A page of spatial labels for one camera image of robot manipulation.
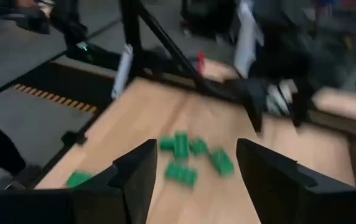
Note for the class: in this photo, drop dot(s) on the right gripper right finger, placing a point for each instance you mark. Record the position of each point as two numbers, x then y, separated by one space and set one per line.
283 193

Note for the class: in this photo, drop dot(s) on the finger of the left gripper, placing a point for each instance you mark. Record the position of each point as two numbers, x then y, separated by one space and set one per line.
301 105
255 102

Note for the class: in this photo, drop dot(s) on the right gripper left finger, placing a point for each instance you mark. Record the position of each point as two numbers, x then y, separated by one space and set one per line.
137 174

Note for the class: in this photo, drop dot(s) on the small green building block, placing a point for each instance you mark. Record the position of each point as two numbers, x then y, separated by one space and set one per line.
198 147
167 143

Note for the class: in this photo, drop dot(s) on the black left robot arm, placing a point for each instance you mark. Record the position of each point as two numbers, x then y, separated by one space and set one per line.
285 53

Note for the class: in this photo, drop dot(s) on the white upright panel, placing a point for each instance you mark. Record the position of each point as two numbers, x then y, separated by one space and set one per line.
246 40

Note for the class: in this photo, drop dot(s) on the black table edge clip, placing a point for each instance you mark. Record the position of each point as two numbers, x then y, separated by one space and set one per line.
72 138

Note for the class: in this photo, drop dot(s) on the silver aluminium profile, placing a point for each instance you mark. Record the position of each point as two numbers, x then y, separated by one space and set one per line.
123 71

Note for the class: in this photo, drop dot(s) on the orange black striped tape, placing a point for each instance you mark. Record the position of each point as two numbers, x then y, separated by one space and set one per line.
56 99

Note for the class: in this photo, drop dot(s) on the person's shoe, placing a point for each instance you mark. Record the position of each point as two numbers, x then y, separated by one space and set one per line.
24 177

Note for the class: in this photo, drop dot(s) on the black aluminium table frame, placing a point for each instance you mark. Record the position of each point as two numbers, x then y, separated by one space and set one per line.
171 46

